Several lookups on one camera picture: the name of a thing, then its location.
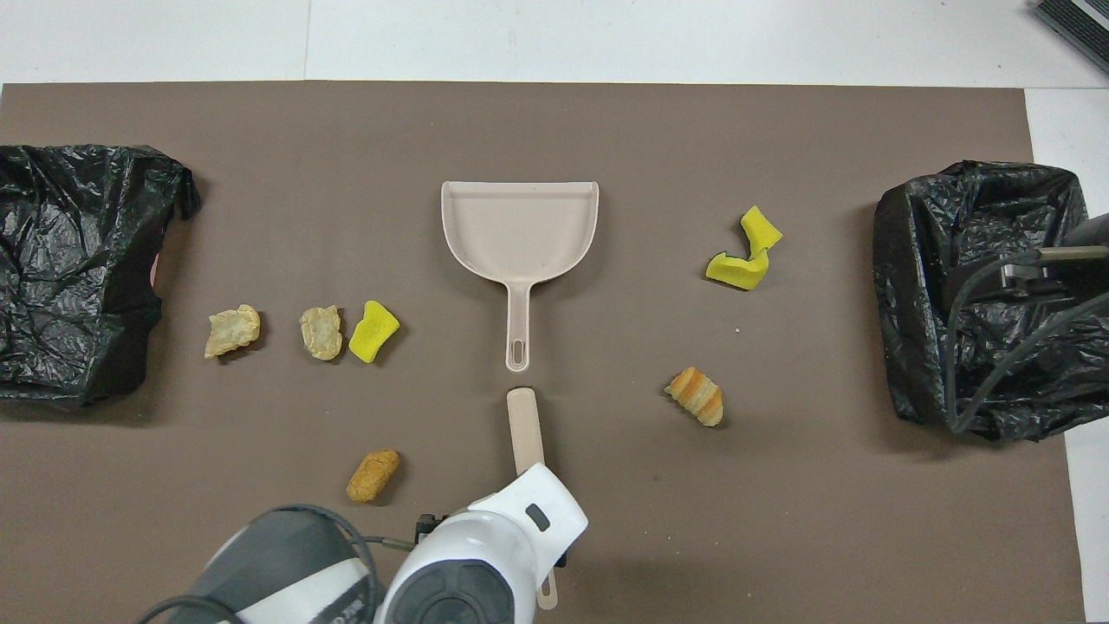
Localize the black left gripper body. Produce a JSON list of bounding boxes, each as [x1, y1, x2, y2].
[[414, 513, 569, 569]]

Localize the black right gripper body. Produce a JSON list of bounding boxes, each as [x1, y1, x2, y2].
[[1001, 212, 1109, 304]]

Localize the brown nugget toy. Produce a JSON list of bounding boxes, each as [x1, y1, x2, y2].
[[346, 447, 401, 504]]

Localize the beige hand brush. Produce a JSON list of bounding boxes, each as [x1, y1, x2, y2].
[[506, 387, 559, 611]]

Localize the small yellow sponge piece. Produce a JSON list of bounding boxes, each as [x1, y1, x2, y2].
[[349, 300, 401, 364]]

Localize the pale cracker piece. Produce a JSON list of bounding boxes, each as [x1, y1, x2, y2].
[[204, 304, 262, 360], [300, 305, 344, 361]]

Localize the beige plastic dustpan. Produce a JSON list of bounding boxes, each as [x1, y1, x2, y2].
[[440, 180, 600, 374]]

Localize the black trash bag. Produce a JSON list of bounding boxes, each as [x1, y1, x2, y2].
[[872, 159, 1109, 443], [0, 143, 203, 408]]

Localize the dark grey ribbed box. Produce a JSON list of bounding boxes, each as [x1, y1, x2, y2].
[[1031, 0, 1109, 75]]

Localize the striped croissant toy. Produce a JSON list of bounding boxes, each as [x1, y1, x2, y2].
[[665, 366, 724, 428]]

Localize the bent yellow sponge strip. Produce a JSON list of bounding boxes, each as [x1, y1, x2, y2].
[[705, 205, 784, 291]]

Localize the brown paper table mat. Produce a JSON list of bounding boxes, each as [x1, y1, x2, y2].
[[0, 81, 1086, 624]]

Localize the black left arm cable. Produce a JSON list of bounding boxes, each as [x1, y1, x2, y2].
[[139, 504, 418, 624]]

